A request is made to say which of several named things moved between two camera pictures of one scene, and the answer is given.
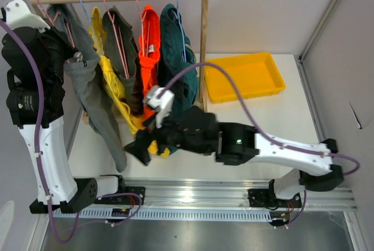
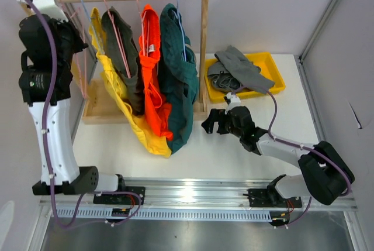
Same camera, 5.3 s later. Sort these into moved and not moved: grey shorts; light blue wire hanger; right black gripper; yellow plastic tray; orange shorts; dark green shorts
Moved: right black gripper; grey shorts
Not moved: orange shorts; yellow plastic tray; light blue wire hanger; dark green shorts
